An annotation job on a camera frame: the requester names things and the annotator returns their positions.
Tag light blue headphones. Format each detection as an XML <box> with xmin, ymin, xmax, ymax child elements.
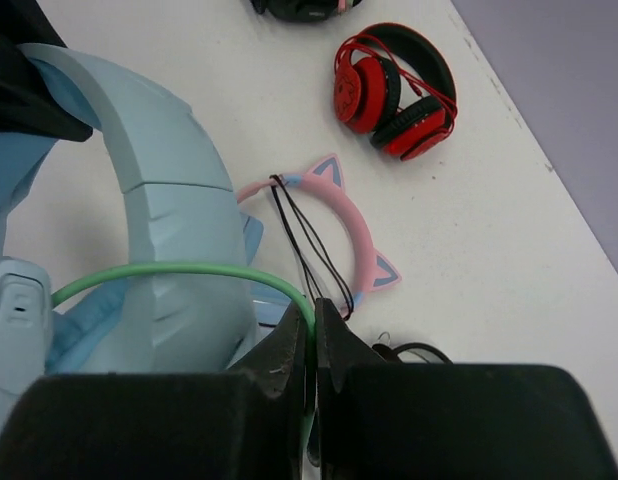
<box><xmin>0</xmin><ymin>42</ymin><xmax>290</xmax><ymax>376</ymax></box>

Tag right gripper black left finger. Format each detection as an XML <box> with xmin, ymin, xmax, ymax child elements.
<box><xmin>0</xmin><ymin>307</ymin><xmax>309</xmax><ymax>479</ymax></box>

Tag pink blue cat-ear headphones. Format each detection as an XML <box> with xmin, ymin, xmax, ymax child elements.
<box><xmin>237</xmin><ymin>153</ymin><xmax>401</xmax><ymax>320</ymax></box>

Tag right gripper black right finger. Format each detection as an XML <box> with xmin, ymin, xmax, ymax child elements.
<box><xmin>314</xmin><ymin>299</ymin><xmax>618</xmax><ymax>479</ymax></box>

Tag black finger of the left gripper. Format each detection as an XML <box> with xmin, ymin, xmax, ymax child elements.
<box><xmin>0</xmin><ymin>0</ymin><xmax>93</xmax><ymax>142</ymax></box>

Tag green headphone cable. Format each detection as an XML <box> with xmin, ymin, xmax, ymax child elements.
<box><xmin>50</xmin><ymin>262</ymin><xmax>322</xmax><ymax>469</ymax></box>

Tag white black headphones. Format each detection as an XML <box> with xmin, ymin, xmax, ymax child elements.
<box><xmin>371</xmin><ymin>332</ymin><xmax>453</xmax><ymax>364</ymax></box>

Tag red black headphones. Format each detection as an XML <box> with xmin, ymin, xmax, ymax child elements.
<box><xmin>333</xmin><ymin>23</ymin><xmax>458</xmax><ymax>161</ymax></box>

